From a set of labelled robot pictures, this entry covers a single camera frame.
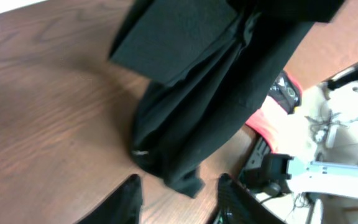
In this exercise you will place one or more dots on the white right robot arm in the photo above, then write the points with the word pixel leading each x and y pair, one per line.
pixel 323 178

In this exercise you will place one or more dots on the black polo shirt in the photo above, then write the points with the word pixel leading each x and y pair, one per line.
pixel 210 64

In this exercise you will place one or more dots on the red t-shirt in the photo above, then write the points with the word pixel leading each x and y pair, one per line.
pixel 283 97

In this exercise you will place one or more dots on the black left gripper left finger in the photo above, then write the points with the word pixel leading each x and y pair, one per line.
pixel 123 206

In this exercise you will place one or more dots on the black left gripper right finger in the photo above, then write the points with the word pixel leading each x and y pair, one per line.
pixel 237 206

